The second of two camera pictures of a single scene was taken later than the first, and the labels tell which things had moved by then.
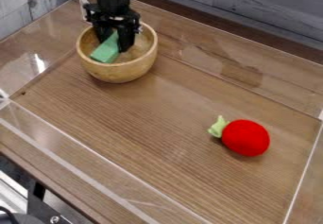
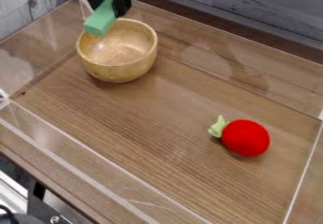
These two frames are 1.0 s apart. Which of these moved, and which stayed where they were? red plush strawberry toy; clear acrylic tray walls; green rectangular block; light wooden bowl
Moved: green rectangular block
Stayed: clear acrylic tray walls; light wooden bowl; red plush strawberry toy
